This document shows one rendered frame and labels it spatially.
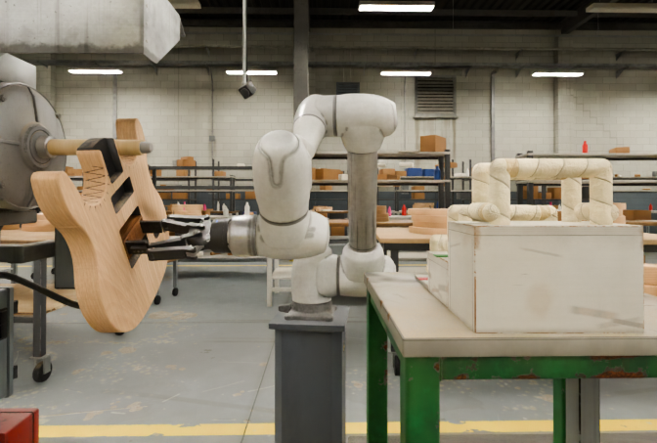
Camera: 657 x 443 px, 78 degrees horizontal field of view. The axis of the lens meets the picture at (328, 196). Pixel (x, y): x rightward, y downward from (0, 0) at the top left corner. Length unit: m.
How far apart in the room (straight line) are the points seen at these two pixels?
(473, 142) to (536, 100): 2.24
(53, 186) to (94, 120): 12.96
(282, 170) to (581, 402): 0.96
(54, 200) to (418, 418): 0.67
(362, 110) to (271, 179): 0.59
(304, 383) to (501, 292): 1.02
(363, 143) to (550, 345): 0.80
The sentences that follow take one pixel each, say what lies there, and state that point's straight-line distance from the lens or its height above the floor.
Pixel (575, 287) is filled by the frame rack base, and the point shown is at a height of 1.00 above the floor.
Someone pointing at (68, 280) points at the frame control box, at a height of 0.94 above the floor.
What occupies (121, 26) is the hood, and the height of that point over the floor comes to 1.43.
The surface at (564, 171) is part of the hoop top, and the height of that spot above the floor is 1.19.
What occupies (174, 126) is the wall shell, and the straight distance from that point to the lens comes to 12.75.
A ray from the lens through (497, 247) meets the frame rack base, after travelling 0.71.
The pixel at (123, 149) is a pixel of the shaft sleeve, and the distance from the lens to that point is 0.91.
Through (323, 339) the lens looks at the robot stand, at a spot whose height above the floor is 0.64.
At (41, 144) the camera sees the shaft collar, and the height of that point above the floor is 1.25.
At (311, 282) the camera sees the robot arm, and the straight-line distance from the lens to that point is 1.53.
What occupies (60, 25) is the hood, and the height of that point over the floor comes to 1.43.
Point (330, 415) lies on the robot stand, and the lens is 1.64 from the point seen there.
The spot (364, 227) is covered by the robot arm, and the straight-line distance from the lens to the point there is 1.43.
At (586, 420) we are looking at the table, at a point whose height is 0.59.
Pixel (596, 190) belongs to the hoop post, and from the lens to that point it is 0.80.
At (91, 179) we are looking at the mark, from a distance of 0.89.
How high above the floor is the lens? 1.14
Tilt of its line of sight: 1 degrees up
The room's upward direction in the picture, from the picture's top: straight up
